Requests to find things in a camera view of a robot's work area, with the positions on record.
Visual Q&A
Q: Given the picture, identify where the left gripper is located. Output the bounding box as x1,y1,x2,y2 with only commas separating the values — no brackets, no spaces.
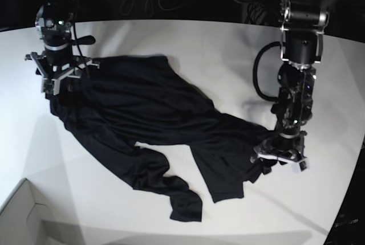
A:
254,131,309,173

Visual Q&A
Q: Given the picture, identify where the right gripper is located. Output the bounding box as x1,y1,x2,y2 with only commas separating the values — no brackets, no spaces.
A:
25,42,100,95

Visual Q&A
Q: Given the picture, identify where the black t-shirt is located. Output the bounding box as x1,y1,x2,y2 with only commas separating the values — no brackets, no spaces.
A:
48,56,273,222

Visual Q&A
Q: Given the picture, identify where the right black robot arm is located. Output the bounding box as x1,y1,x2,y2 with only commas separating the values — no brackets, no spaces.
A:
25,0,100,95

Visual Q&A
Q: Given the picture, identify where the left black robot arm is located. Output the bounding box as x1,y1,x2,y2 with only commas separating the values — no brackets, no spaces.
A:
253,0,338,174

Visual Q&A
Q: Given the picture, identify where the white cardboard box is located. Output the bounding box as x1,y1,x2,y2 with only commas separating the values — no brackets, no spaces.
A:
1,178,59,245

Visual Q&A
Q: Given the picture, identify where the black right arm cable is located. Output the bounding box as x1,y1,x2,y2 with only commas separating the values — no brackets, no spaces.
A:
70,0,94,79

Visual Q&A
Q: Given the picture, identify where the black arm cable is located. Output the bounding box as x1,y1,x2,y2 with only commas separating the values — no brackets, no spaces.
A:
253,41,283,102
70,0,94,79

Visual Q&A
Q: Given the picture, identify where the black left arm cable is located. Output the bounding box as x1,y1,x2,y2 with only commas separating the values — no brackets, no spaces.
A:
253,41,283,102

